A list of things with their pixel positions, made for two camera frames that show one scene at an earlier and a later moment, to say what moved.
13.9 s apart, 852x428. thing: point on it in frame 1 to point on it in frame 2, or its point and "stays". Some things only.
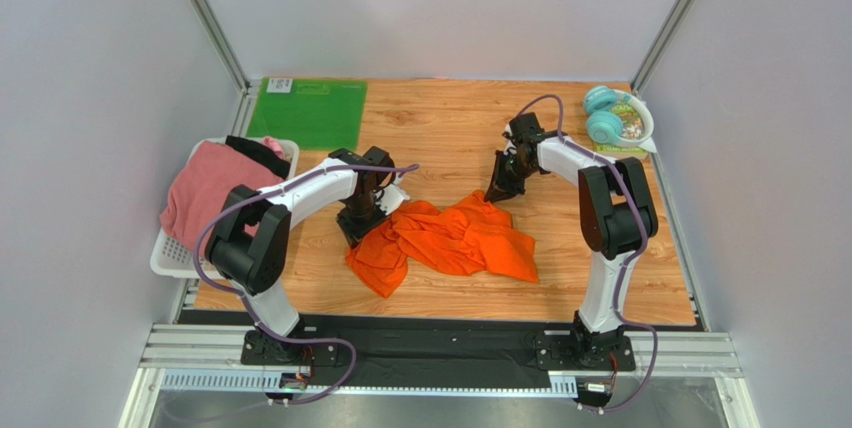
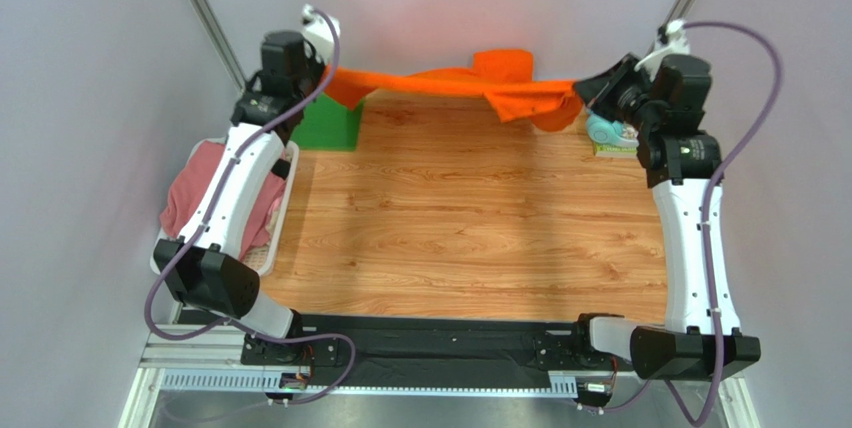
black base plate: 437,347 stays
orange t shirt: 471,237 to 504,77
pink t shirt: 202,181 stays
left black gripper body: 359,215 to 315,65
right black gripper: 508,167 to 600,89
